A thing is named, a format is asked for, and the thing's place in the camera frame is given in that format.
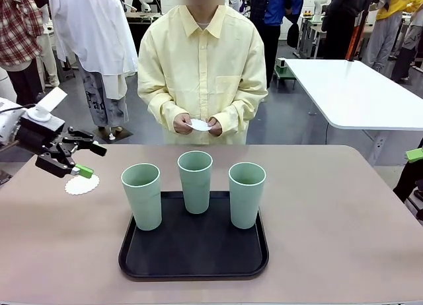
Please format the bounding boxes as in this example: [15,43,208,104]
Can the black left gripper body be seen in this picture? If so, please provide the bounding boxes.
[15,116,66,154]

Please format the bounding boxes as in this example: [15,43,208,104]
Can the white scalloped paper coaster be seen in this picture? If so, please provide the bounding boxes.
[184,119,213,133]
[65,172,101,197]

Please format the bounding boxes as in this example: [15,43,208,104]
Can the pale green plastic cup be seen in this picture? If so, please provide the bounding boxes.
[177,151,213,215]
[120,162,163,232]
[228,162,267,230]

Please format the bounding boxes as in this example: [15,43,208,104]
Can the person's left forearm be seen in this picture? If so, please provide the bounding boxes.
[213,93,268,136]

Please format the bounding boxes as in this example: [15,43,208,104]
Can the person's right forearm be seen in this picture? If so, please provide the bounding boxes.
[140,93,191,133]

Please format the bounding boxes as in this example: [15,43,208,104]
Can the person's right hand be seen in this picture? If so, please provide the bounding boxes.
[173,112,196,135]

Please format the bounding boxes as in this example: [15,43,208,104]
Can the person's left hand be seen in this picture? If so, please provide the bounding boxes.
[206,116,225,137]

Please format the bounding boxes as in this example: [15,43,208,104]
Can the white background table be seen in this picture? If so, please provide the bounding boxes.
[283,57,423,167]

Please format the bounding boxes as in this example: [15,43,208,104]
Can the bystander in grey trousers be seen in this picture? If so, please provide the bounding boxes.
[391,20,423,83]

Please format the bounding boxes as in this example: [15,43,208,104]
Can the bystander in white smock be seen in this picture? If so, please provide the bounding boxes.
[49,0,139,143]

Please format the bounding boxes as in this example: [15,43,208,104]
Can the bystander in red plaid shirt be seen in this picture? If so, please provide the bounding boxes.
[0,0,47,106]

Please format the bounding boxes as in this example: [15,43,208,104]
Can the dark background workbench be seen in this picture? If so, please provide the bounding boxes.
[126,11,163,57]

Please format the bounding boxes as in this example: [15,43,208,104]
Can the person in yellow shirt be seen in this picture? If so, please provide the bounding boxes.
[137,0,269,146]

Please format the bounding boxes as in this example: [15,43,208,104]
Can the bystander in yellow jacket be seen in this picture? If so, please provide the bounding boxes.
[362,0,423,71]

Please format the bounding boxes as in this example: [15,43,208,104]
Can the green cart with box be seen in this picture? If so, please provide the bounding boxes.
[273,56,297,90]

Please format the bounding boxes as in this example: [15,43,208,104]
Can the black plastic tray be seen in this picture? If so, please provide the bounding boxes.
[118,190,270,283]

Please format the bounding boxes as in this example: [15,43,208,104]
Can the bystander in black jacket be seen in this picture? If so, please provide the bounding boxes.
[321,0,376,60]

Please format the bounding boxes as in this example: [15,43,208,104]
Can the grey background desk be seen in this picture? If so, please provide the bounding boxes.
[299,15,324,59]

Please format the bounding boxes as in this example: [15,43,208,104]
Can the black hanging bag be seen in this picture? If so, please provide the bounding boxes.
[286,22,300,49]

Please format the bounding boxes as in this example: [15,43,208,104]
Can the bystander in blue jacket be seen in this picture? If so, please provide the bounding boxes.
[249,0,304,90]

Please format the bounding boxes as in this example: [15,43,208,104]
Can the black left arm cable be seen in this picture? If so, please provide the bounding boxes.
[0,103,36,114]

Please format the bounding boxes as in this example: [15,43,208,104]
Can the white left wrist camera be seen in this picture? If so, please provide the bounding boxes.
[26,86,68,123]

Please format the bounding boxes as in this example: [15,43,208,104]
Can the orange and black post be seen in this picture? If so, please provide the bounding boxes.
[345,9,365,61]

